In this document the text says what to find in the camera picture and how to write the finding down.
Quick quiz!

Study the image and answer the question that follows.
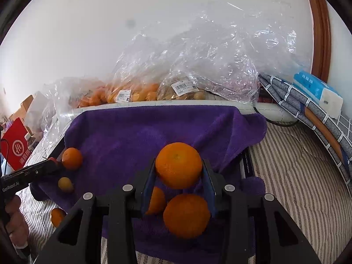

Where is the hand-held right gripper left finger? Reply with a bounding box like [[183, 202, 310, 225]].
[[41, 159, 157, 264]]

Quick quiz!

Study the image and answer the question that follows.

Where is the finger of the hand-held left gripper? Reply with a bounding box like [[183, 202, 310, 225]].
[[25, 157, 63, 183]]

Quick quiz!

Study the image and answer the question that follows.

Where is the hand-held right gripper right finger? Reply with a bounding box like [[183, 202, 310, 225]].
[[202, 159, 315, 264]]

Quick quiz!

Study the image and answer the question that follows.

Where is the small round mandarin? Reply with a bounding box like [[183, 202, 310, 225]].
[[62, 147, 83, 170], [145, 186, 167, 215]]

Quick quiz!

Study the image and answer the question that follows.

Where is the green-brown kiwi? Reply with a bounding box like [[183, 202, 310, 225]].
[[58, 177, 75, 193]]

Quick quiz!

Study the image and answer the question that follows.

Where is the large orange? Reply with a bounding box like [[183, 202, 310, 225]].
[[155, 142, 203, 190], [163, 194, 211, 240], [51, 207, 67, 228]]

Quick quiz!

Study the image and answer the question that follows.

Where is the purple towel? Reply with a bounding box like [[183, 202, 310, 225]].
[[30, 106, 268, 264]]

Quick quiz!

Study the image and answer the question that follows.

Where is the person's left hand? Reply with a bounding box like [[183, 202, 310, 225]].
[[4, 195, 30, 246]]

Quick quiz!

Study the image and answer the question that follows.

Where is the red paper bag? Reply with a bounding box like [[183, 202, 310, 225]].
[[1, 117, 33, 171]]

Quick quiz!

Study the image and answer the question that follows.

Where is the white translucent plastic bag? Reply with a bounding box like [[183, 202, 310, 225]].
[[26, 91, 55, 132]]

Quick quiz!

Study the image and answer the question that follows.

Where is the crumpled clear plastic bag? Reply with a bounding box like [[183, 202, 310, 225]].
[[42, 76, 112, 143]]

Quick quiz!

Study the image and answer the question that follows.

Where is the clear bag of mandarins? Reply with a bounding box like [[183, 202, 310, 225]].
[[106, 30, 176, 104]]

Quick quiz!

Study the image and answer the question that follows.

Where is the blue checked cloth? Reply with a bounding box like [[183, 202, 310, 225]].
[[258, 73, 352, 190]]

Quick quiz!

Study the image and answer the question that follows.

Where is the clear bag of brown fruit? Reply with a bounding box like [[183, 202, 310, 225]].
[[157, 1, 301, 103]]

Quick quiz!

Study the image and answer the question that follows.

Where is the blue white tissue pack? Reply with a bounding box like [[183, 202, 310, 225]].
[[292, 71, 344, 119]]

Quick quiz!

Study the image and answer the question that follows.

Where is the black cable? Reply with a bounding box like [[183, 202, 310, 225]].
[[254, 102, 300, 128]]

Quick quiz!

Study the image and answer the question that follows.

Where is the brown wooden door frame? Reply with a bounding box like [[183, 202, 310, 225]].
[[302, 0, 332, 81]]

